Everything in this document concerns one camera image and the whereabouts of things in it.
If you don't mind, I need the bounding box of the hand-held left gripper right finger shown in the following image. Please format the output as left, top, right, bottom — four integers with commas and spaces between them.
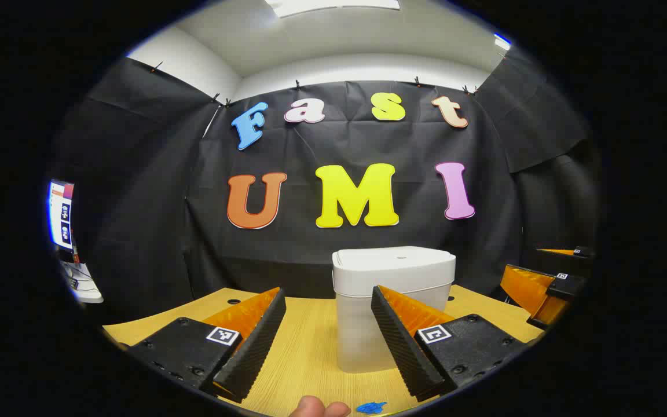
371, 285, 534, 403

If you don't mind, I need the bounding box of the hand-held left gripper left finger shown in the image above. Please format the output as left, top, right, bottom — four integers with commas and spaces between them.
119, 287, 287, 404

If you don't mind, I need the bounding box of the white desktop garbage bin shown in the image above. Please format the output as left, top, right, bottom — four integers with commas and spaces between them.
332, 246, 457, 373

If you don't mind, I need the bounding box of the wooden desktop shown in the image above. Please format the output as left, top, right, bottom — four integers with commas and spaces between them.
102, 284, 545, 417

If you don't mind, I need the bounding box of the white side table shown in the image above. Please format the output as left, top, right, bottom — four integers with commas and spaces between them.
58, 261, 104, 304

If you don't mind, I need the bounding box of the black backdrop cloth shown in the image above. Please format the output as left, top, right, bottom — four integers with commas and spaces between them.
50, 49, 603, 325

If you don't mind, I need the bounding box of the computer monitor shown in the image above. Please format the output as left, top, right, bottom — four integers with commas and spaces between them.
49, 180, 75, 251

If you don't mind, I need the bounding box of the large ceiling light panel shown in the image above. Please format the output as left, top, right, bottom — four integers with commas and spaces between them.
264, 0, 401, 18

